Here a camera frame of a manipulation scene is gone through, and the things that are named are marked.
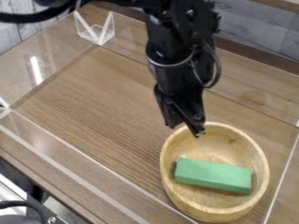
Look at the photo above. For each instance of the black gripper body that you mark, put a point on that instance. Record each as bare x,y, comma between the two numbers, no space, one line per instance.
180,50

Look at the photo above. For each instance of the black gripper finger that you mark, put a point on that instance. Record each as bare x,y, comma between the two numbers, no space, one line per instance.
171,114
192,115

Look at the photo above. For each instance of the round wooden bowl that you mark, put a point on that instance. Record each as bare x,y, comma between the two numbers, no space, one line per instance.
226,145

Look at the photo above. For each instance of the green rectangular block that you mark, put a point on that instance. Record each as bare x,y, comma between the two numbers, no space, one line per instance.
214,175

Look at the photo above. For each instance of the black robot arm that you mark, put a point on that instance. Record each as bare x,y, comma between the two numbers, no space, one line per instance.
142,4

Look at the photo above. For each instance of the clear acrylic corner bracket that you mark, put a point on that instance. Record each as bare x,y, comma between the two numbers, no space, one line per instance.
95,33

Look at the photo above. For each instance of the clear acrylic enclosure wall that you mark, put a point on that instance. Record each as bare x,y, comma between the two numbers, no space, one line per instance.
82,130

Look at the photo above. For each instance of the black metal frame bracket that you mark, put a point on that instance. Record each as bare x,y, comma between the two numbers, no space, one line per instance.
44,209

